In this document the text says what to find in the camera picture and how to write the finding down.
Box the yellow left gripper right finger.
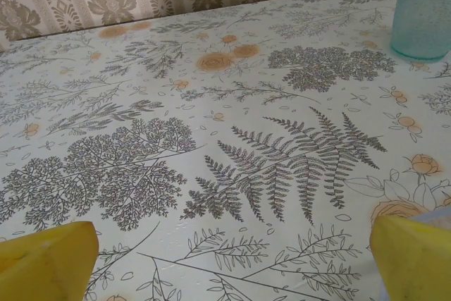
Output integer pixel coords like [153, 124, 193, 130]
[369, 214, 451, 301]

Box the teal frosted cup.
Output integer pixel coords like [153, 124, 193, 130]
[390, 0, 451, 63]

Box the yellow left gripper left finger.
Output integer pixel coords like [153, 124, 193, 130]
[0, 221, 100, 301]

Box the floral tablecloth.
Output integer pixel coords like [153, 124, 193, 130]
[0, 0, 451, 301]

